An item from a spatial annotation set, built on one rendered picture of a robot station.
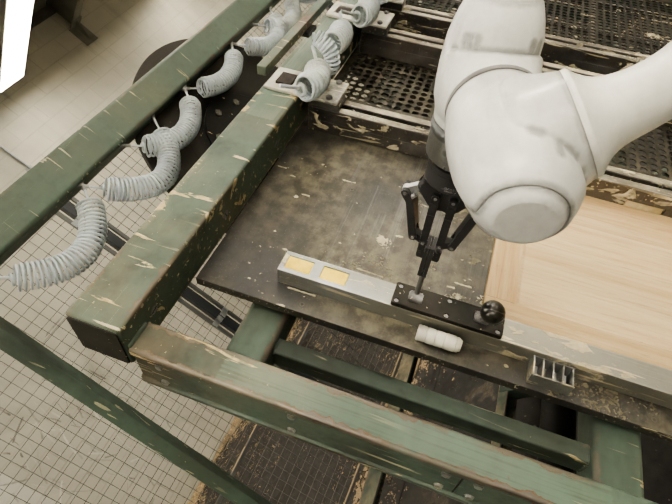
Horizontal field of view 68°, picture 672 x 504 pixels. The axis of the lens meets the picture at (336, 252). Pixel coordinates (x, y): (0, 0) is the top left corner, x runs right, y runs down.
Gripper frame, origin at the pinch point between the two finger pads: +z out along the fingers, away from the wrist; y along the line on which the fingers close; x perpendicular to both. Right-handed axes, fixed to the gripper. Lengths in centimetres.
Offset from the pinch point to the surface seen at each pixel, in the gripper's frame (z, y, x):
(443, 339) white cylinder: 13.6, 6.8, -5.1
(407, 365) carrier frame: 123, 5, 52
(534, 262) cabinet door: 14.7, 20.9, 20.7
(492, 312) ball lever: 1.0, 11.8, -6.3
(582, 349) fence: 12.4, 29.8, 1.1
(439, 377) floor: 225, 29, 112
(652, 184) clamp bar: 10, 43, 50
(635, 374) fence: 12.4, 38.4, -0.6
